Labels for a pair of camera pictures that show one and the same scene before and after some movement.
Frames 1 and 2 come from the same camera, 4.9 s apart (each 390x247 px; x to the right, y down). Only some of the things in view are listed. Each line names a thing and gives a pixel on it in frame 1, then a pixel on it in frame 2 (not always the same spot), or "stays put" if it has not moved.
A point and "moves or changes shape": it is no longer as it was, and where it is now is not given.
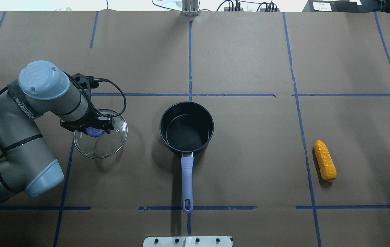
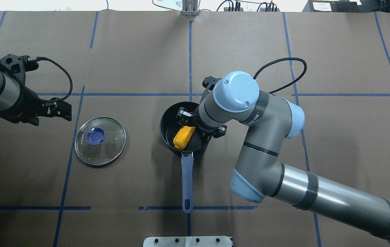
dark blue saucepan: (187, 128) stays put
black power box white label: (332, 6) stays put
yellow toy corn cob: (325, 161) → (182, 137)
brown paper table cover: (276, 82) stays put
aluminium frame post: (190, 8) stays put
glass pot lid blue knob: (107, 145) moves or changes shape
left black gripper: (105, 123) → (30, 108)
